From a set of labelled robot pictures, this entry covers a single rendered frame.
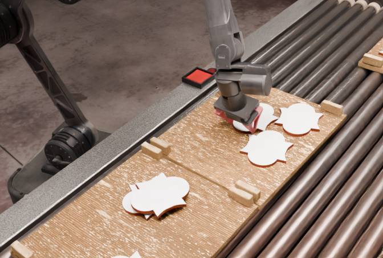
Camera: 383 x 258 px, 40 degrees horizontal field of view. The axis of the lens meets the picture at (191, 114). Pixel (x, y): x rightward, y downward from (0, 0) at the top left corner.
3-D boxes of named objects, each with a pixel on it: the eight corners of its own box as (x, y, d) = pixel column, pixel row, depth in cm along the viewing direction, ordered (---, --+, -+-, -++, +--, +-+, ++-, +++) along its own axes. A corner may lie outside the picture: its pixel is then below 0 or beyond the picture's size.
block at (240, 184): (234, 191, 120) (234, 182, 118) (239, 187, 121) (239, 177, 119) (256, 203, 116) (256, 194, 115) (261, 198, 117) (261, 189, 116)
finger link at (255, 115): (245, 115, 140) (238, 93, 133) (268, 125, 136) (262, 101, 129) (231, 134, 138) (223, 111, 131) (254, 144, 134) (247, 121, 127)
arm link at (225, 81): (218, 61, 125) (210, 79, 122) (245, 63, 122) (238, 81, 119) (224, 81, 130) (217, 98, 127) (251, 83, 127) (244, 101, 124)
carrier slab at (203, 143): (147, 150, 136) (146, 146, 135) (240, 79, 160) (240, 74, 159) (260, 210, 117) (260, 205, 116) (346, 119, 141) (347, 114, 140)
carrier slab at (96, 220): (11, 256, 111) (8, 250, 110) (143, 151, 135) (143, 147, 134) (129, 351, 92) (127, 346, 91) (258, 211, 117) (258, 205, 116)
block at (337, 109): (319, 109, 143) (320, 101, 141) (322, 106, 144) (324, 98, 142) (339, 117, 139) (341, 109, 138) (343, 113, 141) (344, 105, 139)
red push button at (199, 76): (185, 81, 162) (184, 77, 161) (197, 72, 166) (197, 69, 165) (200, 87, 159) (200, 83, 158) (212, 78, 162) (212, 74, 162)
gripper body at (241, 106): (228, 92, 136) (221, 73, 131) (261, 105, 130) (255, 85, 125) (214, 110, 134) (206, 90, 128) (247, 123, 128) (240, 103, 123)
